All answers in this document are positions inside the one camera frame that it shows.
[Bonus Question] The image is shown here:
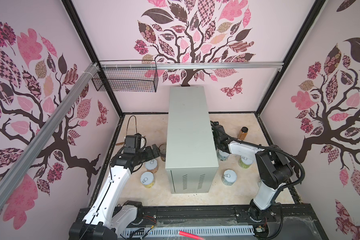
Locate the dark label tin can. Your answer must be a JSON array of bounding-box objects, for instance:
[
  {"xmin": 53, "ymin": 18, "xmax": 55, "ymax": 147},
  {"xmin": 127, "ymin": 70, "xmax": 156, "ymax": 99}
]
[{"xmin": 159, "ymin": 143, "xmax": 167, "ymax": 162}]

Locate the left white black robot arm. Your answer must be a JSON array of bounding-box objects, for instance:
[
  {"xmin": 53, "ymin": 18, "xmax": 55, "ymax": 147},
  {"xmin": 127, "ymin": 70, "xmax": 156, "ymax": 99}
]
[{"xmin": 69, "ymin": 145, "xmax": 160, "ymax": 240}]

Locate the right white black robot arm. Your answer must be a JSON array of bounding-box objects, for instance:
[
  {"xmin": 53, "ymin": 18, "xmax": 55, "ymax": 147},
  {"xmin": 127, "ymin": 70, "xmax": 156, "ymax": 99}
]
[{"xmin": 210, "ymin": 121, "xmax": 306, "ymax": 222}]

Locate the grey metal cabinet counter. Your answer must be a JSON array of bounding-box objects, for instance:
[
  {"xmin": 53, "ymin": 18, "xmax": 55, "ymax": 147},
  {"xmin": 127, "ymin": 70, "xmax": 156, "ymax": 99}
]
[{"xmin": 165, "ymin": 87, "xmax": 219, "ymax": 194}]

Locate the orange label can near cabinet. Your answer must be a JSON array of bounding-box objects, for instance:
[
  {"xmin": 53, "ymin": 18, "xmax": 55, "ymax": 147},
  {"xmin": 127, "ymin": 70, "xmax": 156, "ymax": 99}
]
[{"xmin": 145, "ymin": 159, "xmax": 159, "ymax": 174}]

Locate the white can right of cabinet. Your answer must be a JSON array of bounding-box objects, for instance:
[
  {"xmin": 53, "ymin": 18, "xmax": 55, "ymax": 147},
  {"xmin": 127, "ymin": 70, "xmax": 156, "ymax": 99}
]
[{"xmin": 217, "ymin": 150, "xmax": 230, "ymax": 162}]

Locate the amber jar black lid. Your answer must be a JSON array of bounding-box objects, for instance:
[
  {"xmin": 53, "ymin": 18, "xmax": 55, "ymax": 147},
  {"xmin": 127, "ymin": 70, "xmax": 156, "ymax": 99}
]
[{"xmin": 238, "ymin": 127, "xmax": 249, "ymax": 141}]

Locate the yellow label tin can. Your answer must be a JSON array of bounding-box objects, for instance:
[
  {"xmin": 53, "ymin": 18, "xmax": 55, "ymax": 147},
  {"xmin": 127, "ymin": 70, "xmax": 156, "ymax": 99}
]
[{"xmin": 140, "ymin": 172, "xmax": 155, "ymax": 188}]

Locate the green label tin can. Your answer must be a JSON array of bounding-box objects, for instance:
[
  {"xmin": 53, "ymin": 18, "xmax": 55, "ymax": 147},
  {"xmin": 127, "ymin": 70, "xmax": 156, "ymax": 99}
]
[{"xmin": 238, "ymin": 156, "xmax": 254, "ymax": 169}]

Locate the front right patterned can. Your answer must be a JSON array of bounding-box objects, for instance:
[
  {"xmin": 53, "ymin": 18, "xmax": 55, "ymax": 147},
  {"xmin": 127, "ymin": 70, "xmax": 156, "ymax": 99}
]
[{"xmin": 222, "ymin": 170, "xmax": 237, "ymax": 186}]

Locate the pink marker pen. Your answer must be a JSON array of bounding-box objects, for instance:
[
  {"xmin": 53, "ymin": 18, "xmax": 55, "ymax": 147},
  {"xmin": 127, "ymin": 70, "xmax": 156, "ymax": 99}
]
[{"xmin": 179, "ymin": 231, "xmax": 205, "ymax": 240}]

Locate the horizontal aluminium bar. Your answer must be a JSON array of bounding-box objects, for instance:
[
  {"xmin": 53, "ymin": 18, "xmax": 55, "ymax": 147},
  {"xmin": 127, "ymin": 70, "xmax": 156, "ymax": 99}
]
[{"xmin": 101, "ymin": 62, "xmax": 284, "ymax": 70}]

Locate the diagonal aluminium bar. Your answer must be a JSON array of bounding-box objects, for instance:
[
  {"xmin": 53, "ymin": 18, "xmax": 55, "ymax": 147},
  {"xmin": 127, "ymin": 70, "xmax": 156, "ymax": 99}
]
[{"xmin": 0, "ymin": 63, "xmax": 100, "ymax": 210}]

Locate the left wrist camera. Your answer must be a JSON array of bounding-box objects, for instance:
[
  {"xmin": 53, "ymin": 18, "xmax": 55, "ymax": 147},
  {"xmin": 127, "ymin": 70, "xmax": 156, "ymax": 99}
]
[{"xmin": 123, "ymin": 134, "xmax": 146, "ymax": 154}]

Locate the black wire basket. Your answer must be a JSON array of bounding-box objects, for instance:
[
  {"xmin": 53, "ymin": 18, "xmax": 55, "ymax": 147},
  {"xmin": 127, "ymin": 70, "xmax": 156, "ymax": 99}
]
[{"xmin": 92, "ymin": 60, "xmax": 159, "ymax": 93}]

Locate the white slotted cable duct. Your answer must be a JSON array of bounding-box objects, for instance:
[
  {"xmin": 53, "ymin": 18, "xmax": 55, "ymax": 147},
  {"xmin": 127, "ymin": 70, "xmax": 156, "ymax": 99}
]
[{"xmin": 122, "ymin": 226, "xmax": 255, "ymax": 240}]

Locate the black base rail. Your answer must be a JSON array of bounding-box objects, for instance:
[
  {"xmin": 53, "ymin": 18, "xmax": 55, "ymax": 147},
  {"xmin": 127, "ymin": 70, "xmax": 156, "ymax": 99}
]
[{"xmin": 117, "ymin": 204, "xmax": 327, "ymax": 240}]

